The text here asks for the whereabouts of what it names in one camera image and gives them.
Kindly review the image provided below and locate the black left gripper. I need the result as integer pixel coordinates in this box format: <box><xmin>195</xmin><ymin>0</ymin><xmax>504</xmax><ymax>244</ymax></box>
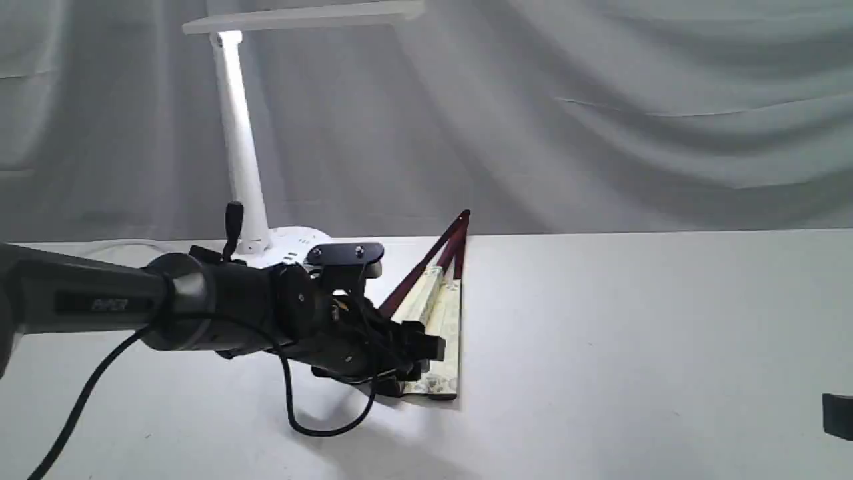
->
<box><xmin>269</xmin><ymin>263</ymin><xmax>446</xmax><ymax>399</ymax></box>

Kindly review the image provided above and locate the cream paper folding fan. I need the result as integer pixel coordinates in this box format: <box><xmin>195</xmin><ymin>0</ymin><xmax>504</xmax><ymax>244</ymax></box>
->
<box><xmin>378</xmin><ymin>209</ymin><xmax>471</xmax><ymax>401</ymax></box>

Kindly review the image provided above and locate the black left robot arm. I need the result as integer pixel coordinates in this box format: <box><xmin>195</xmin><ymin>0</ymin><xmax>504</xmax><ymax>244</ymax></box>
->
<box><xmin>1</xmin><ymin>243</ymin><xmax>446</xmax><ymax>385</ymax></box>

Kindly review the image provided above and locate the white desk lamp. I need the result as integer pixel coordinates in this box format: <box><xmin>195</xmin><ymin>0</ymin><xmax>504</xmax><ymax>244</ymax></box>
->
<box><xmin>182</xmin><ymin>1</ymin><xmax>425</xmax><ymax>267</ymax></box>

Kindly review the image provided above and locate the grey backdrop curtain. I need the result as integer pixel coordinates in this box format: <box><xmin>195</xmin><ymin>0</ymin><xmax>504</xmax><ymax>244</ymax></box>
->
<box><xmin>1</xmin><ymin>1</ymin><xmax>852</xmax><ymax>242</ymax></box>

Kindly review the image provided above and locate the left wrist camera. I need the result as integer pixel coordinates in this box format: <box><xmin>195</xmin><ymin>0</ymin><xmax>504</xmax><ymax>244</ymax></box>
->
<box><xmin>303</xmin><ymin>242</ymin><xmax>386</xmax><ymax>297</ymax></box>

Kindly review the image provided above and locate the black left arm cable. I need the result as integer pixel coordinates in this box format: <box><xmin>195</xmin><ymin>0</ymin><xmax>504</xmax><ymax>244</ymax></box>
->
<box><xmin>27</xmin><ymin>202</ymin><xmax>401</xmax><ymax>480</ymax></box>

